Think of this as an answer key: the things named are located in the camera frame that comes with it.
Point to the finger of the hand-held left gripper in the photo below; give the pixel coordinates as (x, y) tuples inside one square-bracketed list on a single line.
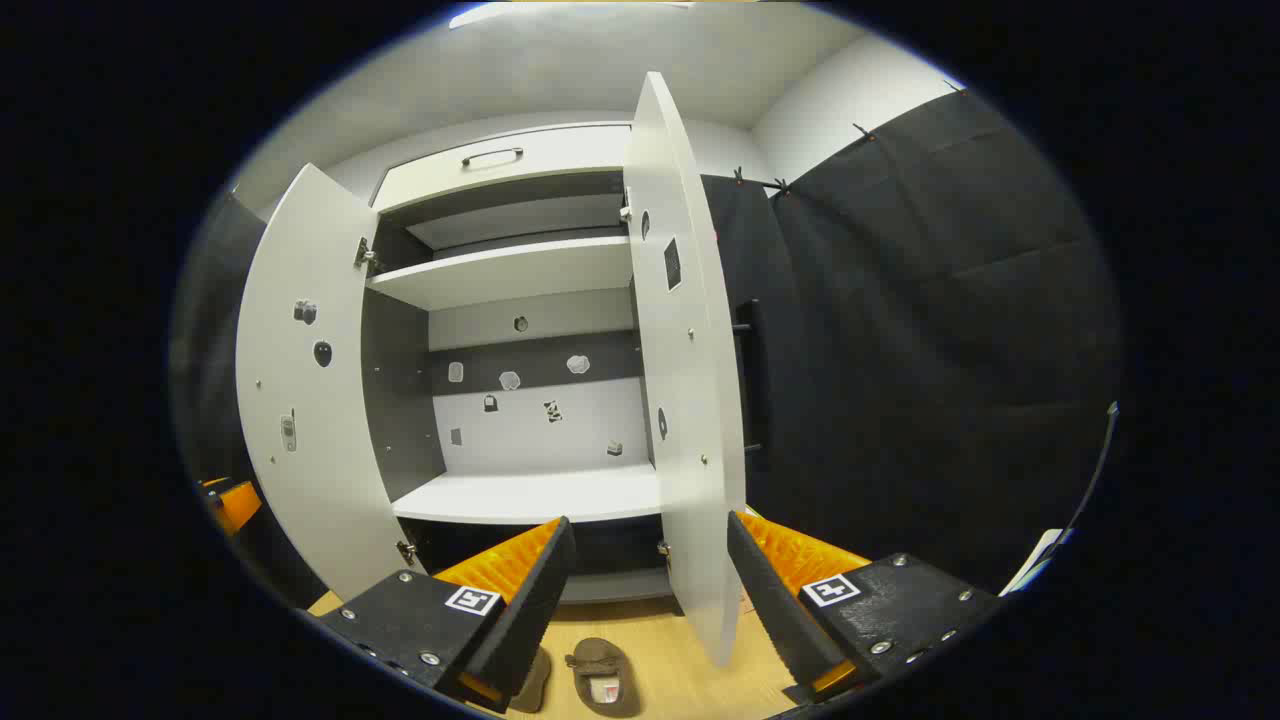
[(235, 505)]

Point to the white shoe cabinet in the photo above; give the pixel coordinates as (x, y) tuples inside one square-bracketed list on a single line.
[(520, 270)]

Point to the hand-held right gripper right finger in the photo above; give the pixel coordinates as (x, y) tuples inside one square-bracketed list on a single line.
[(775, 610)]

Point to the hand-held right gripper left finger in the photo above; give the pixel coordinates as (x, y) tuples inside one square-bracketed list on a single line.
[(530, 610)]

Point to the white cabinet door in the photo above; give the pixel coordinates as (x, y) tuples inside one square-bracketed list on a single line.
[(690, 420), (320, 460)]

